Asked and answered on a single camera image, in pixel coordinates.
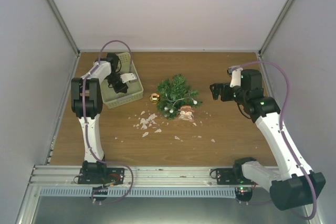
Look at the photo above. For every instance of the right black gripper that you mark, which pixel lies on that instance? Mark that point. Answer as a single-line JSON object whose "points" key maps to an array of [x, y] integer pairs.
{"points": [[218, 86]]}

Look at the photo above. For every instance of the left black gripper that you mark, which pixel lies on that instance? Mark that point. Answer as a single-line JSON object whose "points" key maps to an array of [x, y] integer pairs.
{"points": [[120, 89]]}

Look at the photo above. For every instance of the white ball string lights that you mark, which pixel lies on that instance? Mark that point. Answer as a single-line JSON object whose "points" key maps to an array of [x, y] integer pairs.
{"points": [[171, 102]]}

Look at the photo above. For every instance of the red white round ornament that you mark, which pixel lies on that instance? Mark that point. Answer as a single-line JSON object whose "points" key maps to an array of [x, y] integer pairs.
{"points": [[186, 113]]}

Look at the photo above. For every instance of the small green christmas tree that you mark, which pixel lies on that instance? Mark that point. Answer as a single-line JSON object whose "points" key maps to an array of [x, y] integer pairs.
{"points": [[177, 84]]}

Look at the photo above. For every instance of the gold bauble ornament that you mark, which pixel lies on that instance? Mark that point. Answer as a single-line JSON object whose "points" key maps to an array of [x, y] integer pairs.
{"points": [[155, 98]]}

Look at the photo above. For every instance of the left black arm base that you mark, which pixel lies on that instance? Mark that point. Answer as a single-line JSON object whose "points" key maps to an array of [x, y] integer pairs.
{"points": [[99, 174]]}

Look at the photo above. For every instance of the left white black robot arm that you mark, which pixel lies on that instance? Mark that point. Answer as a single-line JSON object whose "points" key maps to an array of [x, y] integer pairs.
{"points": [[87, 103]]}

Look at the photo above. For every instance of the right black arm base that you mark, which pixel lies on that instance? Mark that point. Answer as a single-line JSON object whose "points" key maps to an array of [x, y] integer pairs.
{"points": [[226, 176]]}

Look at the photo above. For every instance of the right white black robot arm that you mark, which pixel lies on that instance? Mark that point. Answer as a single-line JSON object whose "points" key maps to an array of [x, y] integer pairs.
{"points": [[294, 184]]}

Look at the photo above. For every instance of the white foil flakes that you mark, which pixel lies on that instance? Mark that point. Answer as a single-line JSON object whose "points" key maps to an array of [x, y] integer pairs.
{"points": [[148, 129]]}

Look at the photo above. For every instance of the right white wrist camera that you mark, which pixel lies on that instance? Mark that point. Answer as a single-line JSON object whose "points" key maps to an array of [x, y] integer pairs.
{"points": [[235, 73]]}

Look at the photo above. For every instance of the grey slotted cable duct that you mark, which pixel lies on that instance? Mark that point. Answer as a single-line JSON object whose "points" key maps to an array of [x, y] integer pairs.
{"points": [[152, 192]]}

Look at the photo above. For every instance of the aluminium front rail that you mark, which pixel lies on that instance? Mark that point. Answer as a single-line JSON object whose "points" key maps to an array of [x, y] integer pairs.
{"points": [[144, 176]]}

